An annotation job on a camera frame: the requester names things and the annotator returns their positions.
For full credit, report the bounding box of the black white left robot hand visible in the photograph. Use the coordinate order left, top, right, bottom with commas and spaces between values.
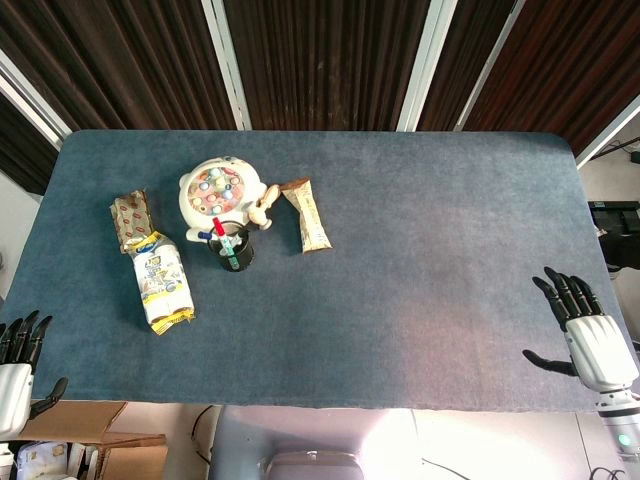
0, 309, 69, 441

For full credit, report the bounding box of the black equipment in background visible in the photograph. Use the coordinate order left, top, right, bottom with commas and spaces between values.
587, 199, 640, 272

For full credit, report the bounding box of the brown snack bar wrapper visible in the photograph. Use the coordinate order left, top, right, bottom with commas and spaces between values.
279, 178, 333, 255

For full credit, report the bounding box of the white frame post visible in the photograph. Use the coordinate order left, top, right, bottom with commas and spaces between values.
574, 94, 640, 169
456, 0, 527, 133
0, 49, 74, 147
396, 0, 459, 133
201, 0, 252, 132

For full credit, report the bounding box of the yellow white biscuit package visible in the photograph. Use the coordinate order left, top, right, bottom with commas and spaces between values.
122, 230, 196, 335

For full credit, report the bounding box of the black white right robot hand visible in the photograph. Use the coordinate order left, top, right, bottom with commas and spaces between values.
522, 266, 640, 396

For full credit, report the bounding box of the black pen cup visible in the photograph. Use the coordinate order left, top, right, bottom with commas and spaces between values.
207, 219, 255, 274

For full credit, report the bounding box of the white round fishing toy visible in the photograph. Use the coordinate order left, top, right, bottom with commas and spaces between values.
178, 155, 269, 242

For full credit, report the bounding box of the grey robot body base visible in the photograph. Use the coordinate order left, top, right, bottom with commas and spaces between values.
209, 405, 421, 480

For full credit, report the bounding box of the brown cardboard box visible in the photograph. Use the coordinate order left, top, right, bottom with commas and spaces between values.
9, 399, 169, 480

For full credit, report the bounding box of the red cap marker pen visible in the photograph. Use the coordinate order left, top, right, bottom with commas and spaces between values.
212, 216, 240, 270

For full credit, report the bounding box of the black cable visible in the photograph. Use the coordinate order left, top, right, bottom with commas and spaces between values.
191, 405, 217, 464

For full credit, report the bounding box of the brown patterned snack package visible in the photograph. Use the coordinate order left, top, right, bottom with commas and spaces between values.
109, 188, 154, 254

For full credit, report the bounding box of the blue table cloth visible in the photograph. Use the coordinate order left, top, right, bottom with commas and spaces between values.
0, 129, 640, 414

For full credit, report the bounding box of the wooden toy hammer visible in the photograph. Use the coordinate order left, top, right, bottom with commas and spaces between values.
248, 183, 280, 231

